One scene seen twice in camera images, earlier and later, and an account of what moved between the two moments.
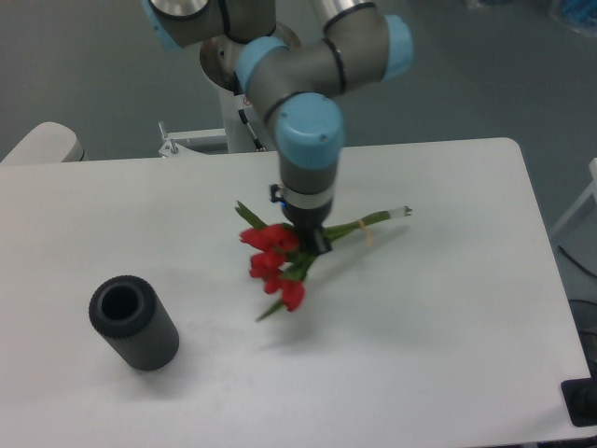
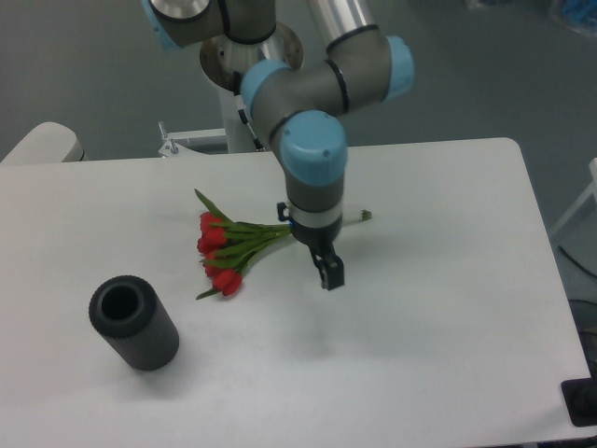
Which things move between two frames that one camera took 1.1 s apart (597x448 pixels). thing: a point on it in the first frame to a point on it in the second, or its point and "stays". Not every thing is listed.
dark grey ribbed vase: (133, 323) stays
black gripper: (307, 212) to (320, 242)
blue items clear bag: (579, 15) stays
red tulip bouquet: (281, 261) to (227, 246)
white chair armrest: (48, 142) stays
